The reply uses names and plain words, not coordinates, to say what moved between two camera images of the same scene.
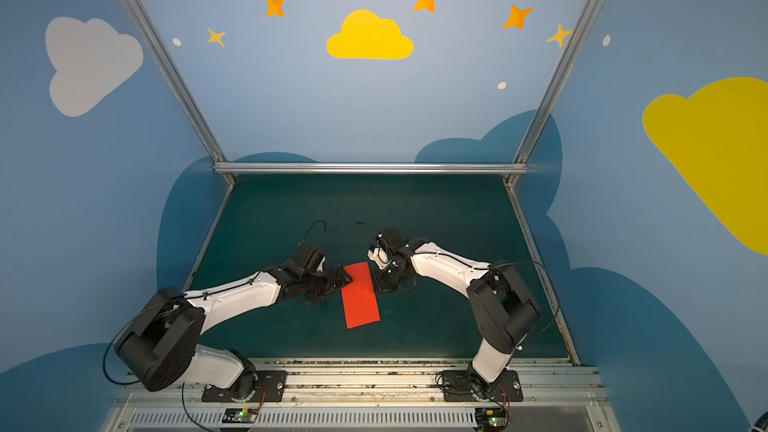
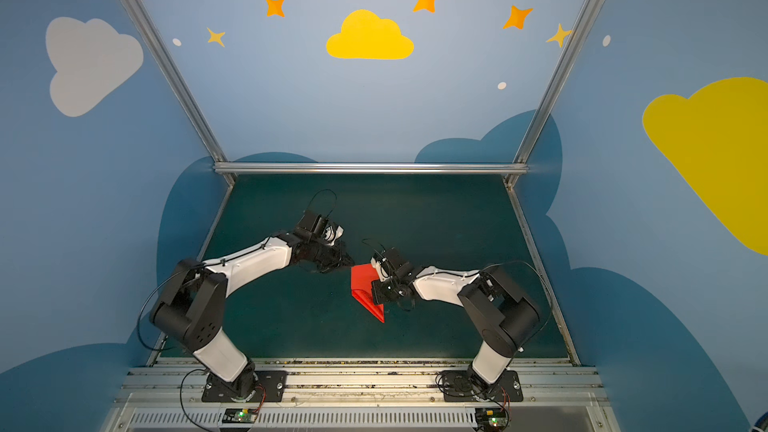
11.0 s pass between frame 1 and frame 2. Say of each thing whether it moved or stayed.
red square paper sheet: moved
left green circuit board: stayed
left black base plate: stayed
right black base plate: stayed
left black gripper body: moved
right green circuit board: stayed
